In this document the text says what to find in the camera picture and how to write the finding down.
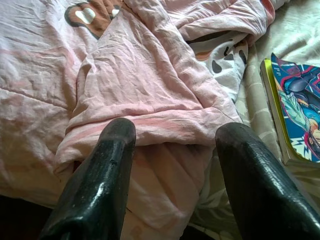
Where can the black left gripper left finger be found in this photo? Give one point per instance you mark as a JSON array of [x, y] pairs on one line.
[[100, 180]]

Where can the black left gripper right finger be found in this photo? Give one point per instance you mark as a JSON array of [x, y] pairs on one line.
[[260, 195]]

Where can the pink cartoon print quilt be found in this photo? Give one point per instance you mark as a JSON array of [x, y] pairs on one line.
[[112, 75]]

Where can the beige floral bed sheet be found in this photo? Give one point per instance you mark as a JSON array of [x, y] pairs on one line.
[[295, 32]]

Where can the colourful comic book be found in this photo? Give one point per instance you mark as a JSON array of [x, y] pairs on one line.
[[300, 105]]

